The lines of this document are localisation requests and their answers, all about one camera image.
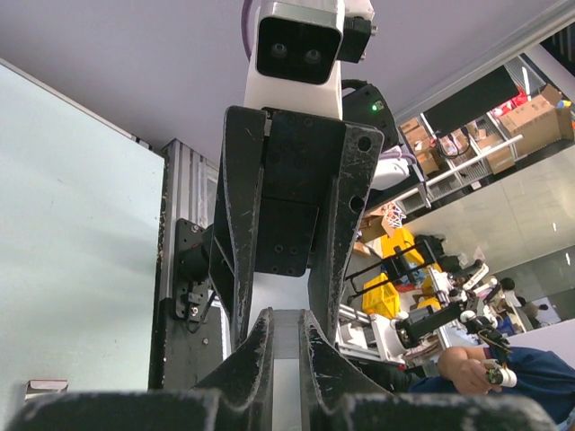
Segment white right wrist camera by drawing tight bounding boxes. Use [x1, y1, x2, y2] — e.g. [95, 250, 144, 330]
[241, 1, 377, 119]

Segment background robot arms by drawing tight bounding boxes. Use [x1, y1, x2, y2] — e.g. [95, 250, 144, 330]
[336, 242, 518, 388]

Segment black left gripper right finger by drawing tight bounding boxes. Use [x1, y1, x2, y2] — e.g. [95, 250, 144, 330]
[298, 310, 556, 430]

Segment person's hand in background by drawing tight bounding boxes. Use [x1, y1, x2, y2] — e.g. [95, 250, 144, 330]
[438, 347, 501, 395]

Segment yellow crates in background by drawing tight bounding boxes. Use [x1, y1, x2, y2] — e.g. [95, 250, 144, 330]
[362, 227, 413, 319]

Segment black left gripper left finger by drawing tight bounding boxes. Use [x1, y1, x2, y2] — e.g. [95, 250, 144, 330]
[8, 309, 274, 430]

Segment red white staple box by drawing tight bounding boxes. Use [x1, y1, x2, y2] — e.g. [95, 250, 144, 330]
[24, 379, 68, 402]

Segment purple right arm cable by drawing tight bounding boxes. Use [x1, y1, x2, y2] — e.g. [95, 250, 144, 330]
[240, 0, 261, 59]

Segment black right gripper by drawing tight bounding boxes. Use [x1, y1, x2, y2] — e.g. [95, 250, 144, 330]
[209, 106, 384, 349]

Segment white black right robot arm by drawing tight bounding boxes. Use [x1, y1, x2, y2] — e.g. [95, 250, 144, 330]
[172, 79, 399, 345]

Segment white metal shelf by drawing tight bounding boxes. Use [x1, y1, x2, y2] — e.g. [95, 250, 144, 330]
[397, 112, 523, 215]

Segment cardboard boxes on shelf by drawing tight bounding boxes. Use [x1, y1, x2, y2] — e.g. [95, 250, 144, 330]
[354, 83, 575, 257]

